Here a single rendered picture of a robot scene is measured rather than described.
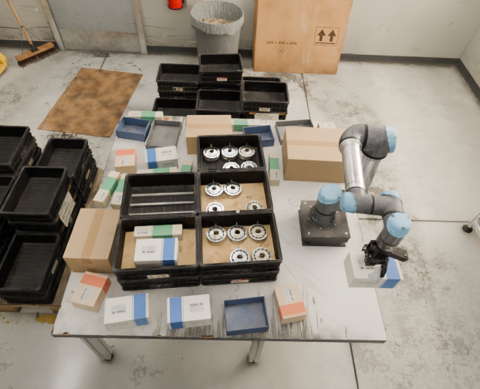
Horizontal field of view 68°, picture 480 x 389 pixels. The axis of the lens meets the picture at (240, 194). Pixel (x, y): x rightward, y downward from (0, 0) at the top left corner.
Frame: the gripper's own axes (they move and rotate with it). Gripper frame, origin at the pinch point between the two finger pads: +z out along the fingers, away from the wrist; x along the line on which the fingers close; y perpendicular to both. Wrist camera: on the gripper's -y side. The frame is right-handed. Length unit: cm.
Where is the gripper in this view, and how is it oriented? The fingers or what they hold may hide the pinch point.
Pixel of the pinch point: (373, 268)
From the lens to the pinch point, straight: 162.1
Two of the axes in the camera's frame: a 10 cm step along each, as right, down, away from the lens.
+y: -10.0, -0.2, -0.2
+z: -0.3, 6.2, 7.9
